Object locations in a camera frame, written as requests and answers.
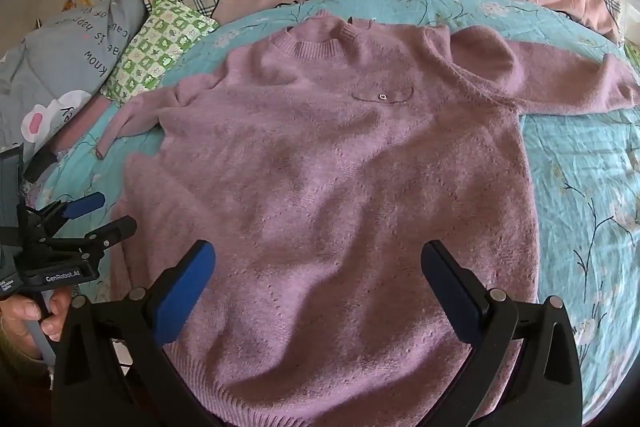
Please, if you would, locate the person's left hand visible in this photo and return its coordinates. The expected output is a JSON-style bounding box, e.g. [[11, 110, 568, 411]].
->
[[0, 287, 74, 360]]

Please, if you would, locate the purple knit sweater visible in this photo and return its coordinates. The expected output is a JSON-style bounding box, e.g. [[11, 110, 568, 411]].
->
[[96, 10, 640, 423]]

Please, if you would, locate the person's left forearm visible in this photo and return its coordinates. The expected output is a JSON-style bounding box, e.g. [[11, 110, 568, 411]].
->
[[0, 336, 53, 395]]

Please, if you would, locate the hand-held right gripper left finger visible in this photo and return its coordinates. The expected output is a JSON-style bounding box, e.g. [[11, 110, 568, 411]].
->
[[52, 239, 236, 427]]

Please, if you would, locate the dusty pink cloth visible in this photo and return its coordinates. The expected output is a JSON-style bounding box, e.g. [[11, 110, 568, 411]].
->
[[50, 99, 118, 155]]

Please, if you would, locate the green checkered pillow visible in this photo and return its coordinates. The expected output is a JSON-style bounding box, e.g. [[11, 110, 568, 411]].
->
[[100, 0, 219, 100]]

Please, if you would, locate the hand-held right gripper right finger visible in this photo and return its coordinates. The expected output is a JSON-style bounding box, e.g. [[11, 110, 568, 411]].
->
[[421, 239, 583, 427]]

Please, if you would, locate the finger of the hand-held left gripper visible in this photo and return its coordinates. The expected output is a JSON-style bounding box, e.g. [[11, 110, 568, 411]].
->
[[26, 192, 107, 238], [45, 215, 138, 265]]

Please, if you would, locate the grey printed pillow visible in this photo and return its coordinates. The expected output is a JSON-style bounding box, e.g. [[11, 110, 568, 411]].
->
[[0, 0, 151, 158]]

